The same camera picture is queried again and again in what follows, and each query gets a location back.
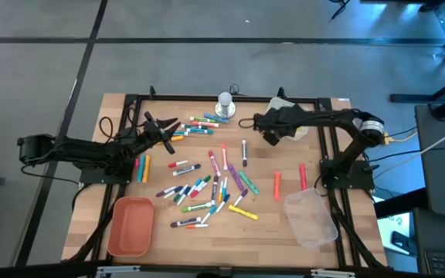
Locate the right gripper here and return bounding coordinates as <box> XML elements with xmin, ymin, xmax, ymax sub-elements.
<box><xmin>253</xmin><ymin>106</ymin><xmax>304</xmax><ymax>147</ymax></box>

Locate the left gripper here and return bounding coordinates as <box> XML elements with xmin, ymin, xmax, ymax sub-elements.
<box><xmin>139</xmin><ymin>111</ymin><xmax>182</xmax><ymax>155</ymax></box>

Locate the pink Expo marker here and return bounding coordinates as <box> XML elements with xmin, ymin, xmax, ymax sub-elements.
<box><xmin>207</xmin><ymin>150</ymin><xmax>223</xmax><ymax>178</ymax></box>

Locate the green chalk marker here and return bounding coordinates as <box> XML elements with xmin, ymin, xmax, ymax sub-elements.
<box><xmin>238</xmin><ymin>170</ymin><xmax>260</xmax><ymax>196</ymax></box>

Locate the orange chalk marker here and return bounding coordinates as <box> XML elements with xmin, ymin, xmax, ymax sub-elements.
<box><xmin>273</xmin><ymin>171</ymin><xmax>282</xmax><ymax>202</ymax></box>

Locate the yellow thick marker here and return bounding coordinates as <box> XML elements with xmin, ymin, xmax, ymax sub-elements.
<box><xmin>158</xmin><ymin>134</ymin><xmax>185</xmax><ymax>144</ymax></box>

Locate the white translucent bin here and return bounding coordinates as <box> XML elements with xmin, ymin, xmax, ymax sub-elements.
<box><xmin>265</xmin><ymin>96</ymin><xmax>311</xmax><ymax>142</ymax></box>

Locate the orange Expo marker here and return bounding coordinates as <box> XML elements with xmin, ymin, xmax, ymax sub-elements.
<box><xmin>191</xmin><ymin>120</ymin><xmax>220</xmax><ymax>129</ymax></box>

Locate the white light bulb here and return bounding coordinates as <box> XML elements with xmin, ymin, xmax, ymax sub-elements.
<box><xmin>217</xmin><ymin>91</ymin><xmax>233</xmax><ymax>107</ymax></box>

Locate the blue thick marker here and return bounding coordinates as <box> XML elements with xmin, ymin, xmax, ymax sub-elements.
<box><xmin>203</xmin><ymin>112</ymin><xmax>229</xmax><ymax>125</ymax></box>

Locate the dark blue Expo marker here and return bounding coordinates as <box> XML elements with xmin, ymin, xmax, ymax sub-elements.
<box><xmin>172</xmin><ymin>163</ymin><xmax>202</xmax><ymax>178</ymax></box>

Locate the teal chalk marker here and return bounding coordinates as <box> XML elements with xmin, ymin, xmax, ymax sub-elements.
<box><xmin>137</xmin><ymin>154</ymin><xmax>147</xmax><ymax>183</ymax></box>

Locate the small purple cap marker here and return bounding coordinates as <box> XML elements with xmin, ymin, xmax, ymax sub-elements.
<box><xmin>155</xmin><ymin>185</ymin><xmax>178</xmax><ymax>198</ymax></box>
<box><xmin>233</xmin><ymin>188</ymin><xmax>250</xmax><ymax>208</ymax></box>

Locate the small dark blue cap marker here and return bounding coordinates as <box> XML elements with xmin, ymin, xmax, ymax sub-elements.
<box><xmin>162</xmin><ymin>185</ymin><xmax>184</xmax><ymax>200</ymax></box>

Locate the red chalk marker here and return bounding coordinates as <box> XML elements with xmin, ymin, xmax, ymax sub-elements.
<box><xmin>298</xmin><ymin>163</ymin><xmax>308</xmax><ymax>192</ymax></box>

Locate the clear plastic bin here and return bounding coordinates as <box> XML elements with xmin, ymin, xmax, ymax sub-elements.
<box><xmin>283</xmin><ymin>188</ymin><xmax>339</xmax><ymax>249</ymax></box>

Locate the orange plastic bin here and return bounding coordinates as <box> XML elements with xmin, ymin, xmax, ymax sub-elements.
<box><xmin>107</xmin><ymin>195</ymin><xmax>156</xmax><ymax>258</ymax></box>

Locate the dark grey desk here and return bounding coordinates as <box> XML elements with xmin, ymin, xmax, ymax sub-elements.
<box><xmin>413</xmin><ymin>103</ymin><xmax>445</xmax><ymax>221</ymax></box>

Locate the black front crossbar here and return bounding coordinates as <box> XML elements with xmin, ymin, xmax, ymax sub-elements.
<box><xmin>0</xmin><ymin>260</ymin><xmax>445</xmax><ymax>278</ymax></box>

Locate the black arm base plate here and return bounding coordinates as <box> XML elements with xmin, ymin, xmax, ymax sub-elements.
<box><xmin>78</xmin><ymin>160</ymin><xmax>126</xmax><ymax>185</ymax></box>
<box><xmin>319</xmin><ymin>158</ymin><xmax>375</xmax><ymax>191</ymax></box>

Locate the yellow cable connector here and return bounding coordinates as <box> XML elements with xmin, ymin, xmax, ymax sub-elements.
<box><xmin>382</xmin><ymin>131</ymin><xmax>419</xmax><ymax>147</ymax></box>

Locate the silver bracket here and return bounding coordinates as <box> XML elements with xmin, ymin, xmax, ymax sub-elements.
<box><xmin>310</xmin><ymin>268</ymin><xmax>357</xmax><ymax>278</ymax></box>
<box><xmin>96</xmin><ymin>265</ymin><xmax>141</xmax><ymax>276</ymax></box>

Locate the black desk frame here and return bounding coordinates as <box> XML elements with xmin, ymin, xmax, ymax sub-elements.
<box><xmin>389</xmin><ymin>69</ymin><xmax>445</xmax><ymax>119</ymax></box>

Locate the white cable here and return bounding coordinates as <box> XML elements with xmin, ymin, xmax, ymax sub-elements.
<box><xmin>372</xmin><ymin>121</ymin><xmax>445</xmax><ymax>181</ymax></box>

